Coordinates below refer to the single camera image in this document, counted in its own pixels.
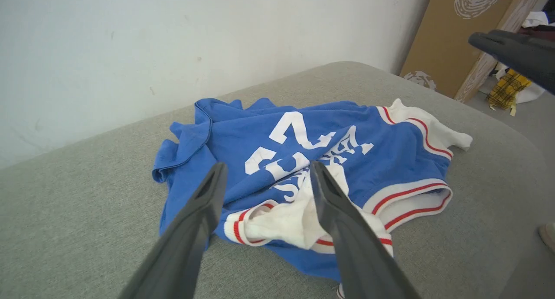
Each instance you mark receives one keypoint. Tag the pale wood grain plank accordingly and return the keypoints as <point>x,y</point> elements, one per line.
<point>481,73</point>

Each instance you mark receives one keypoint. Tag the blue jersey white red trim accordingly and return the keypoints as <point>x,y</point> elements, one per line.
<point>243,138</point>

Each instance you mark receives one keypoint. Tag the beige shoe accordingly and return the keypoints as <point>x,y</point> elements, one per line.
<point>548,236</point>

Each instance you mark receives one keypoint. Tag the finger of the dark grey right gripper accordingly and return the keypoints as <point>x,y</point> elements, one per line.
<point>520,58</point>
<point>537,40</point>

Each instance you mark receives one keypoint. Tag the dark red cloth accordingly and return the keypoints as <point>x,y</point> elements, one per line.
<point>537,29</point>

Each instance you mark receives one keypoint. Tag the grey fabric sofa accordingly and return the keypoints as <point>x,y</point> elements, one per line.
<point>86,212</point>

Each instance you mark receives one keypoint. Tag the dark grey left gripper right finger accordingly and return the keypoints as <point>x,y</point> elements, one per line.
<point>355,255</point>

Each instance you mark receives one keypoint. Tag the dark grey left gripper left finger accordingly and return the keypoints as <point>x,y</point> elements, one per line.
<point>186,247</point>

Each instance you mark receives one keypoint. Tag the brown cardboard panel white prints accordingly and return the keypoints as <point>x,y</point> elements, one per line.
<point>442,43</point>

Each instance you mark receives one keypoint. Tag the yellow plaid cloth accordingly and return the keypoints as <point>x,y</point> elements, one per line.
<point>505,91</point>

